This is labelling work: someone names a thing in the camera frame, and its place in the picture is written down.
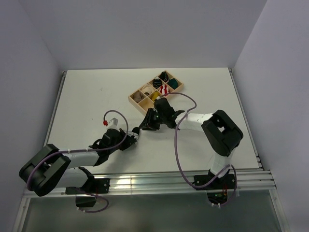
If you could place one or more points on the black striped rolled sock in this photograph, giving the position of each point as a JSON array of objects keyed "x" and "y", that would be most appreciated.
[{"x": 164, "y": 76}]

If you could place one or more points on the yellow sock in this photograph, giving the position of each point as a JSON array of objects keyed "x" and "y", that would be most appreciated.
[{"x": 154, "y": 96}]

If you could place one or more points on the red white striped rolled sock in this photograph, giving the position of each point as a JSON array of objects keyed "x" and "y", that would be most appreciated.
[{"x": 164, "y": 89}]

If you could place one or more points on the dark green rolled sock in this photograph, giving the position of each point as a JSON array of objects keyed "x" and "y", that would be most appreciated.
[{"x": 173, "y": 83}]

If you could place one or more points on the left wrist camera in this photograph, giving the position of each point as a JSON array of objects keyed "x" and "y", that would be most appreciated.
[{"x": 111, "y": 124}]

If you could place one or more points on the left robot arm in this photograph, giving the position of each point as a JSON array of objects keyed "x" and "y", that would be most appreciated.
[{"x": 50, "y": 169}]

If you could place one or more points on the beige rolled sock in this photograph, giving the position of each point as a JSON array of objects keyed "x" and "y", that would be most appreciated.
[{"x": 138, "y": 96}]

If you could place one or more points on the cream rolled sock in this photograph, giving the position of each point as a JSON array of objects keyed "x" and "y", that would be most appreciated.
[{"x": 147, "y": 90}]

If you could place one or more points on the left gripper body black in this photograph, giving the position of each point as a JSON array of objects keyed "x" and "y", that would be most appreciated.
[{"x": 123, "y": 146}]

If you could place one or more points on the black white rolled sock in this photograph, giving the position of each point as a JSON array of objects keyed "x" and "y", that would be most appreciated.
[{"x": 157, "y": 83}]

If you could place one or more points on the aluminium frame rail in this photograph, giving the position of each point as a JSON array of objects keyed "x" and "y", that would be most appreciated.
[{"x": 172, "y": 183}]

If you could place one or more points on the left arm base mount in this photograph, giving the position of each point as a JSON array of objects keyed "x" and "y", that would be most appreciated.
[{"x": 92, "y": 188}]

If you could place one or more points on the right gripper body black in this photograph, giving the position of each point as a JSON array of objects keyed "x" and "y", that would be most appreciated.
[{"x": 159, "y": 119}]

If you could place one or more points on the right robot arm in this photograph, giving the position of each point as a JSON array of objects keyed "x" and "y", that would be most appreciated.
[{"x": 220, "y": 130}]

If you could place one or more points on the white black striped sock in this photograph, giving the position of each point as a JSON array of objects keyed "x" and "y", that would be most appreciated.
[{"x": 135, "y": 133}]

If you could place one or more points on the wooden compartment tray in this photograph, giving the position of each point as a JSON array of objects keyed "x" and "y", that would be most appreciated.
[{"x": 144, "y": 97}]

